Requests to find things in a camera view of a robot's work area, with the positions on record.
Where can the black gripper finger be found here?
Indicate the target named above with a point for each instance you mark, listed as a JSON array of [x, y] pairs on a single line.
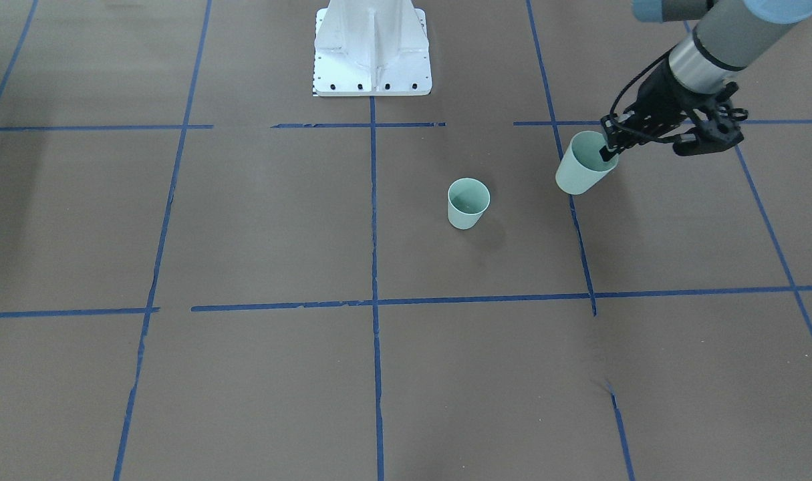
[[609, 151], [617, 135]]

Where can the mint green cup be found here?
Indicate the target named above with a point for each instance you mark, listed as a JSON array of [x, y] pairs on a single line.
[[467, 200], [581, 166]]

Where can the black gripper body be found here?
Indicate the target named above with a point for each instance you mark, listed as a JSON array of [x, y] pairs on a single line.
[[657, 95]]

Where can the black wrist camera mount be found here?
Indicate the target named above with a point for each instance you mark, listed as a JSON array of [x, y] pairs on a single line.
[[716, 122]]

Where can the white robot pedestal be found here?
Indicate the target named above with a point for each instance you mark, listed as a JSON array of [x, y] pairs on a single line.
[[371, 48]]

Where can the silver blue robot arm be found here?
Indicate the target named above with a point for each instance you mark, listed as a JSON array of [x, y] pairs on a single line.
[[727, 38]]

